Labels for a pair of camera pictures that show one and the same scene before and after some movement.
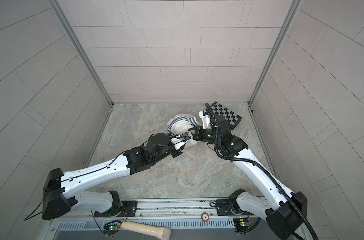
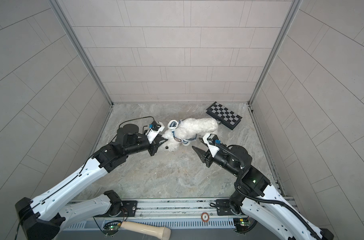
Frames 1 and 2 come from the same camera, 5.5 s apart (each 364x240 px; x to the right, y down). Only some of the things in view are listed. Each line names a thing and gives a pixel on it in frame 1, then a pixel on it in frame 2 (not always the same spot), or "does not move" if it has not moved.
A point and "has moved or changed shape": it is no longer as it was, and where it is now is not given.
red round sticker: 205,217 does not move
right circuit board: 241,224 does not move
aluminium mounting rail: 203,211 does not move
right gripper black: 198,136 -> 205,157
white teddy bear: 180,124 has moved or changed shape
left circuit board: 112,228 does not move
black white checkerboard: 232,118 does not move
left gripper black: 177,152 -> 154,146
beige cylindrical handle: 160,232 does not move
